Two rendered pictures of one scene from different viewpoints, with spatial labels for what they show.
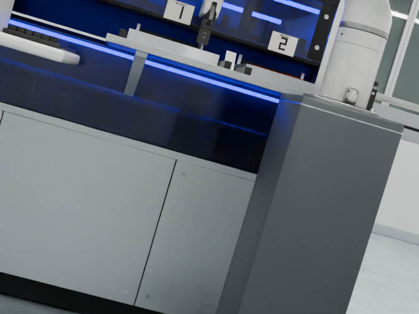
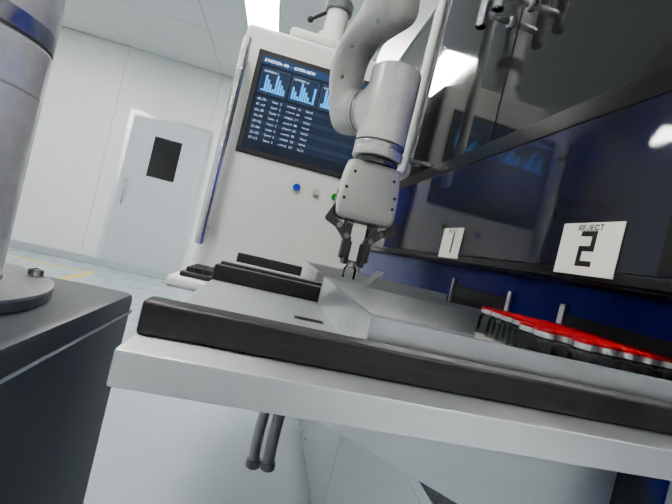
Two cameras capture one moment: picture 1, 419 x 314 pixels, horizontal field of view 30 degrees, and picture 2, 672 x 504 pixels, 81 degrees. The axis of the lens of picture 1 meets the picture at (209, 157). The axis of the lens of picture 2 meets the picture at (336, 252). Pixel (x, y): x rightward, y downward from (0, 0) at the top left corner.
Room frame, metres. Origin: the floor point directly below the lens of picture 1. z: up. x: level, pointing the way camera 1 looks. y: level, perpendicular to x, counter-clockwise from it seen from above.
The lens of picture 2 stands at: (2.20, -0.55, 0.95)
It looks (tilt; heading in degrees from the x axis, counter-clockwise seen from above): 0 degrees down; 88
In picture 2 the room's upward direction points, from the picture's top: 14 degrees clockwise
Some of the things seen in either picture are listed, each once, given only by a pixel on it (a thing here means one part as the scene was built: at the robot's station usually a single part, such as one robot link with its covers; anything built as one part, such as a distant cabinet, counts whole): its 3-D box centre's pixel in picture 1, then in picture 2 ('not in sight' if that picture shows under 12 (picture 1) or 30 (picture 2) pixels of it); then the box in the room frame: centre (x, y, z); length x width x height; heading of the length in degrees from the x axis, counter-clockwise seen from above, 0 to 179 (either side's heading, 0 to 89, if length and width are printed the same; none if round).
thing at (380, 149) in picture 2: not in sight; (378, 155); (2.25, 0.11, 1.12); 0.09 x 0.08 x 0.03; 8
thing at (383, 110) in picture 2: not in sight; (386, 108); (2.24, 0.12, 1.21); 0.09 x 0.08 x 0.13; 139
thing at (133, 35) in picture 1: (169, 49); (393, 293); (2.34, 0.20, 0.90); 0.34 x 0.26 x 0.04; 8
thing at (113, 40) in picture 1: (224, 75); (378, 318); (2.30, 0.03, 0.87); 0.70 x 0.48 x 0.02; 98
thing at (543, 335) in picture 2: not in sight; (540, 352); (2.42, -0.19, 0.90); 0.02 x 0.02 x 0.05
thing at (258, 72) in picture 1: (277, 81); (487, 340); (2.39, -0.13, 0.90); 0.34 x 0.26 x 0.04; 8
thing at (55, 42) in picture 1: (43, 39); (263, 285); (2.06, 0.51, 0.82); 0.40 x 0.14 x 0.02; 6
